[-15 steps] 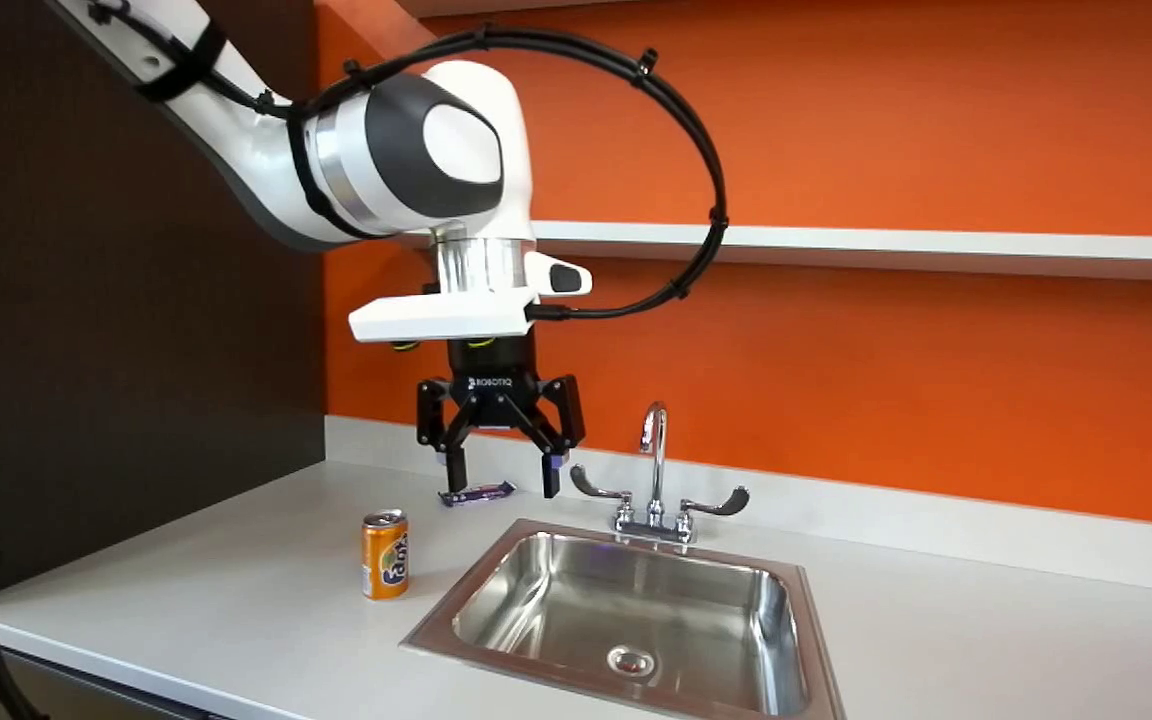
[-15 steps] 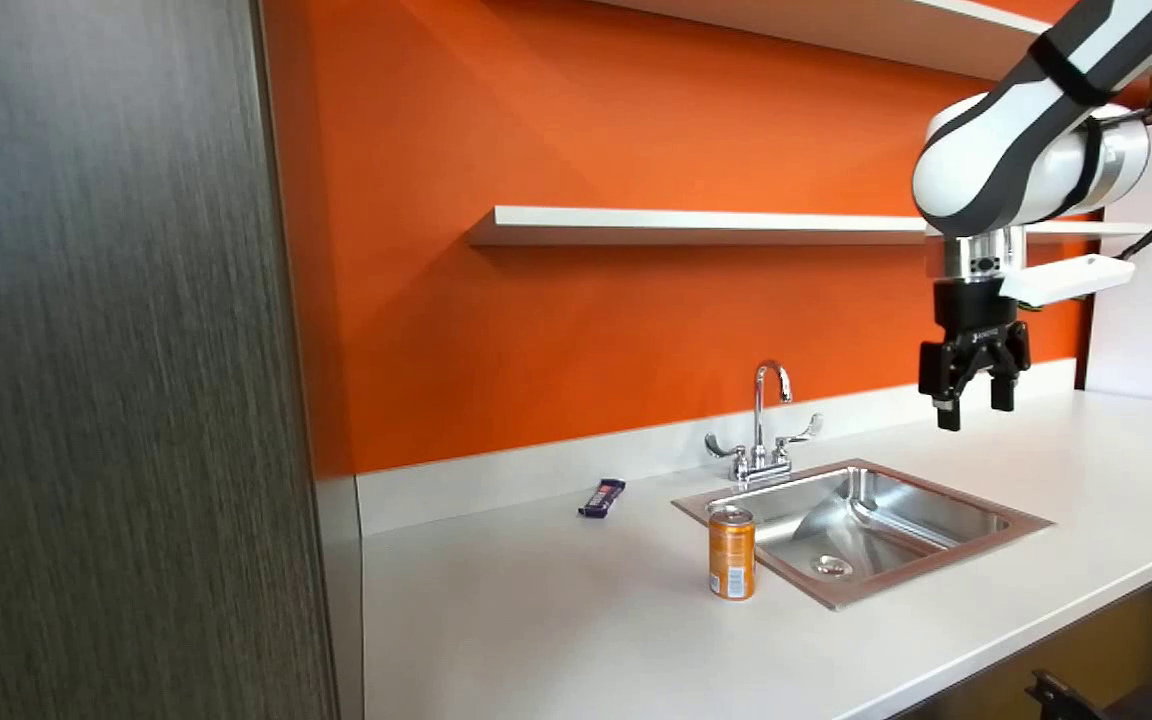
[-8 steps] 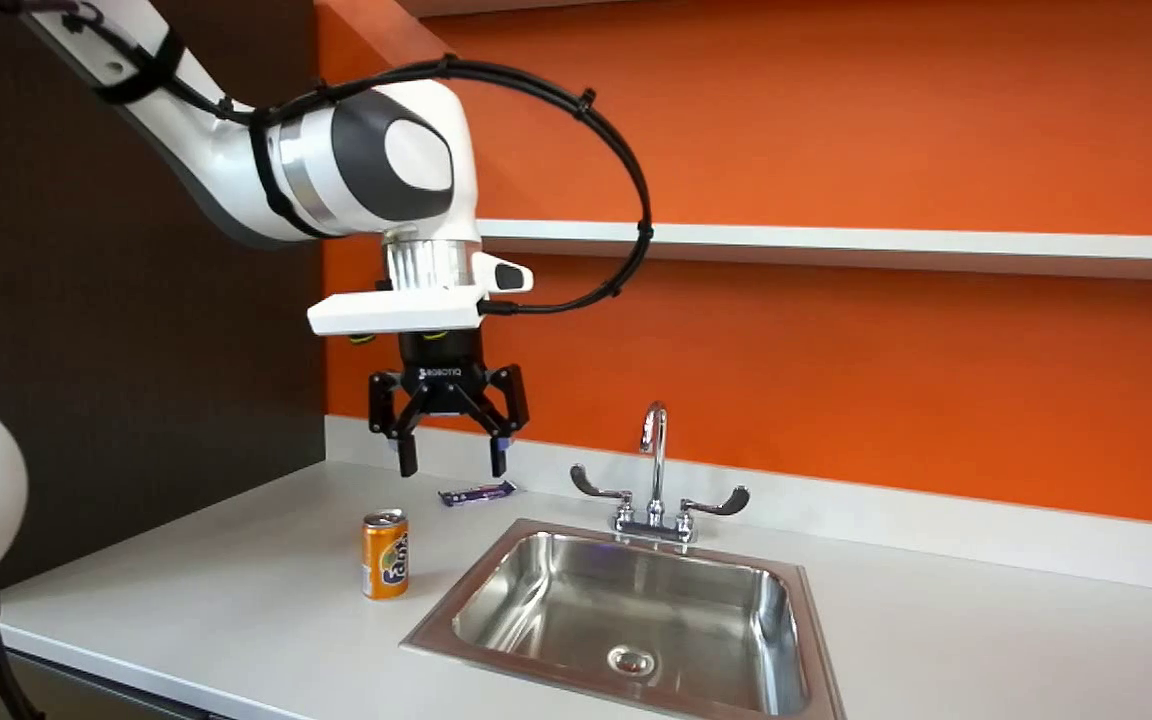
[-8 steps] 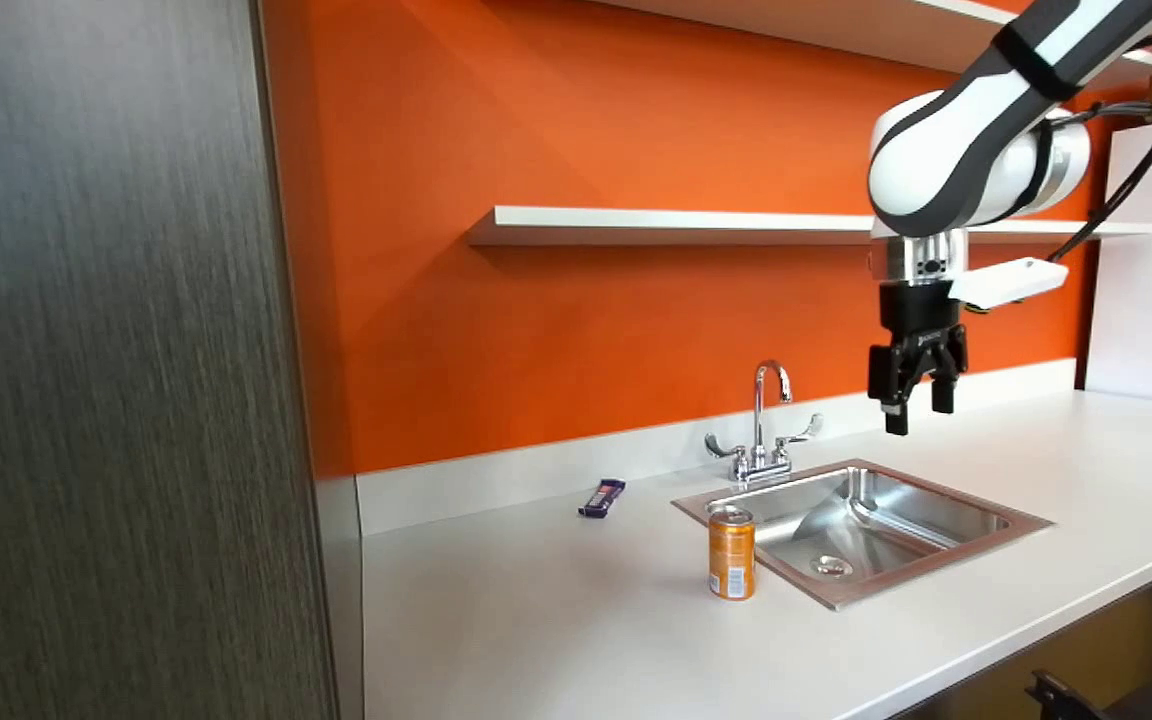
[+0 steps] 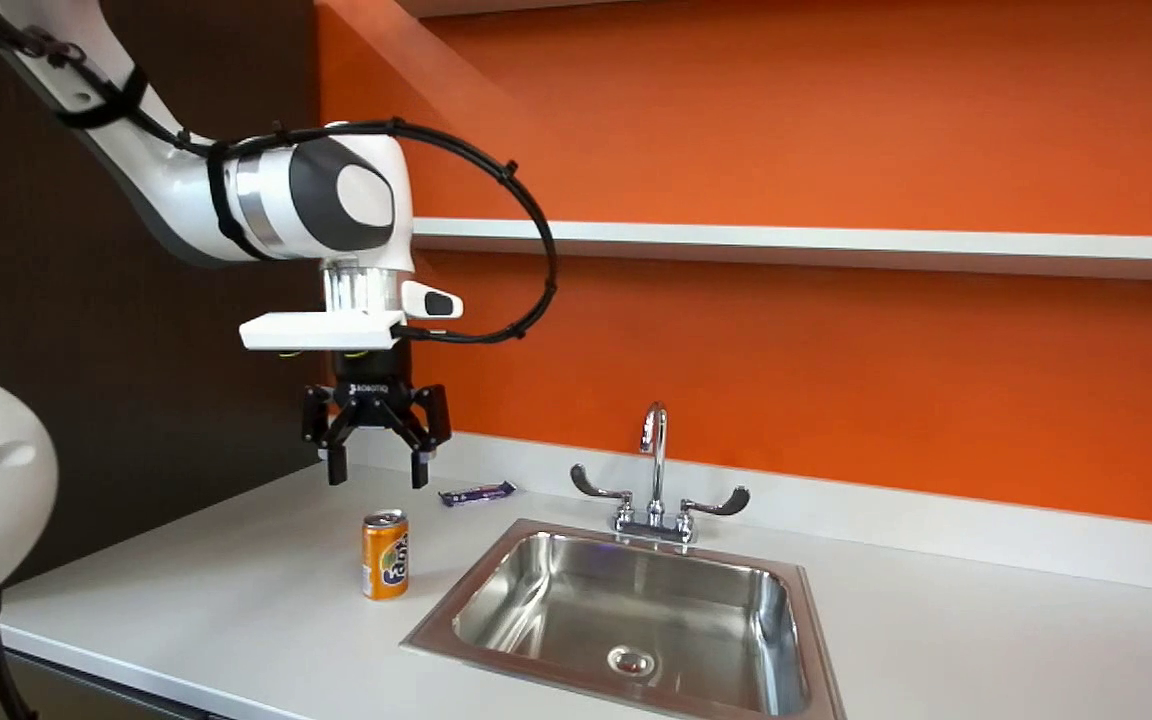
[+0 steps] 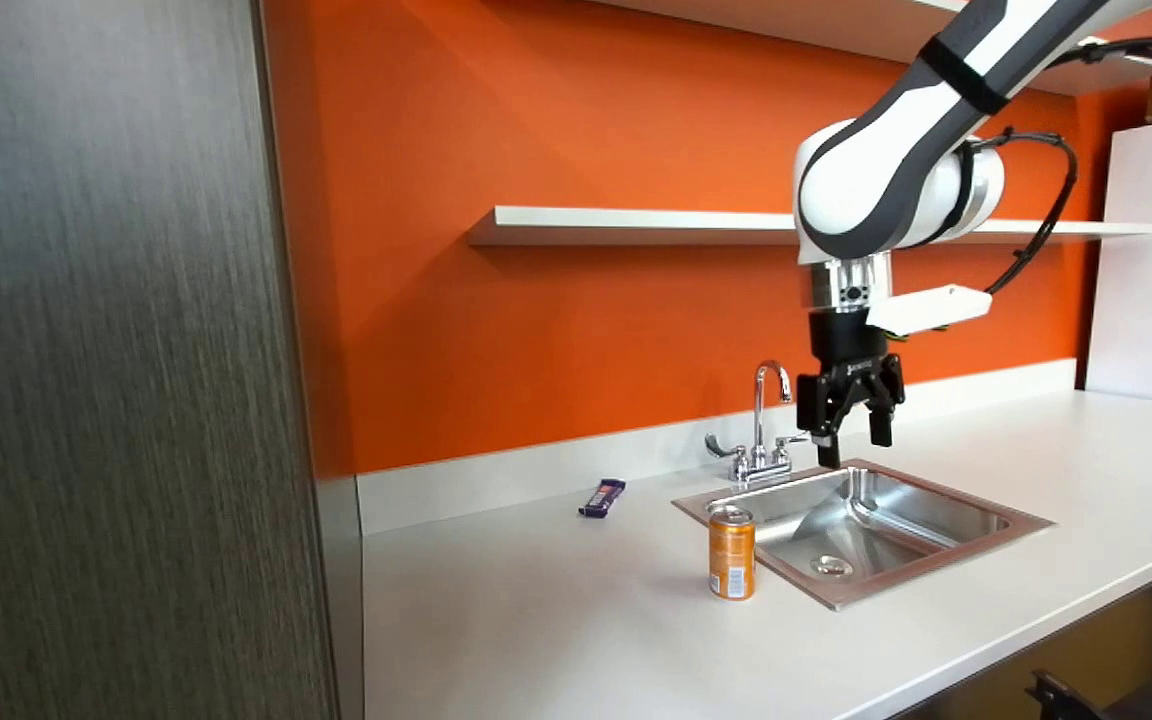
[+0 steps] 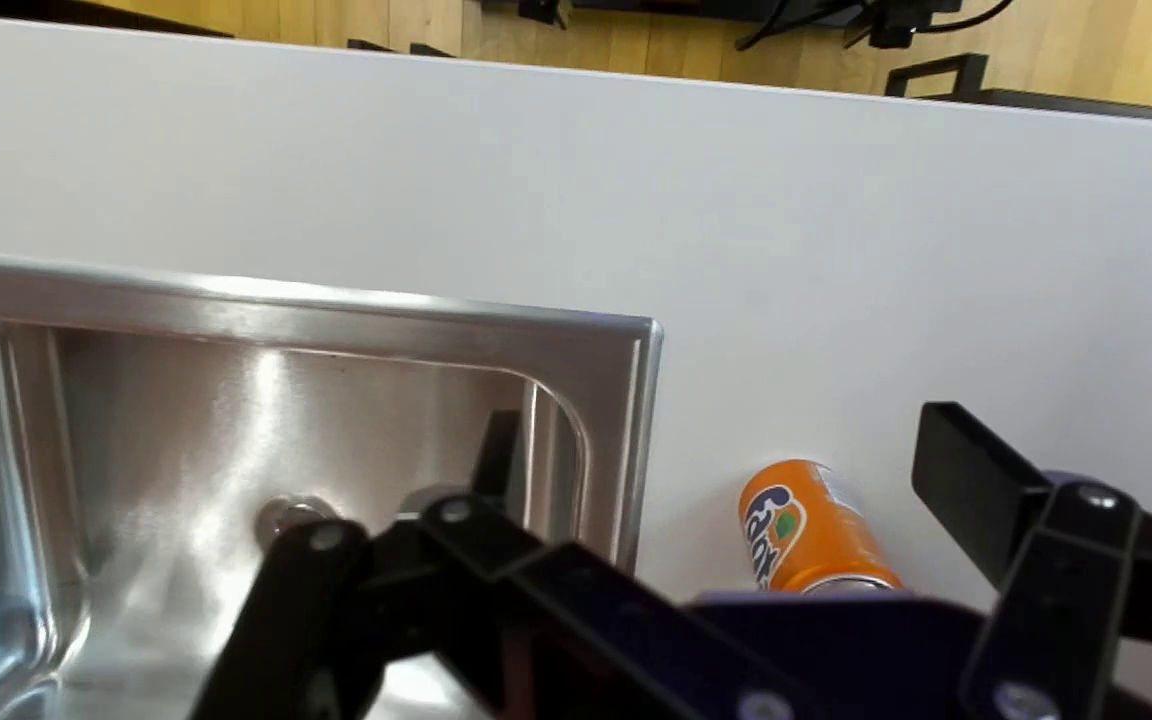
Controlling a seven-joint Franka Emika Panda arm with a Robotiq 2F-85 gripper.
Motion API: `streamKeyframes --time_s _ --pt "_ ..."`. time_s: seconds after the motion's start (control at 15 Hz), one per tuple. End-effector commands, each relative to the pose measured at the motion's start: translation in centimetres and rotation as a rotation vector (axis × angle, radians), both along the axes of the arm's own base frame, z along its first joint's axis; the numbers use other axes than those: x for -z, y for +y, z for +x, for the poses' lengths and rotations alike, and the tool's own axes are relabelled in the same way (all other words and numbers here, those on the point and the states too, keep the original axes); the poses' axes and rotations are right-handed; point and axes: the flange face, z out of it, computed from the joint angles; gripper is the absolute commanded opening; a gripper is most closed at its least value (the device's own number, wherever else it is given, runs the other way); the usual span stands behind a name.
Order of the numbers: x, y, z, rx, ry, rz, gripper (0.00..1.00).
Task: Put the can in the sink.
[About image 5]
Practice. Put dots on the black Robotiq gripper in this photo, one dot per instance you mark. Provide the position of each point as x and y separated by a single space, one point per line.
368 393

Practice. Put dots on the orange soda can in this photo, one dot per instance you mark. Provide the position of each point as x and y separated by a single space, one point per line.
384 558

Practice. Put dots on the stainless steel sink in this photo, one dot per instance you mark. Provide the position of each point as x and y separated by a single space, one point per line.
561 604

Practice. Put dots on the round sink drain strainer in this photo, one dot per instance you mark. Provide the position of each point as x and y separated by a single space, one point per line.
628 661

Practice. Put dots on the purple snack wrapper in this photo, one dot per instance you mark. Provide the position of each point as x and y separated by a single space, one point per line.
478 495

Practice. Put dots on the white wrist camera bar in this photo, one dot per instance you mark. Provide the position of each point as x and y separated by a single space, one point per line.
317 330

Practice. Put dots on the white wall shelf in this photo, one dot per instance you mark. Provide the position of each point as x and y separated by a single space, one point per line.
803 247

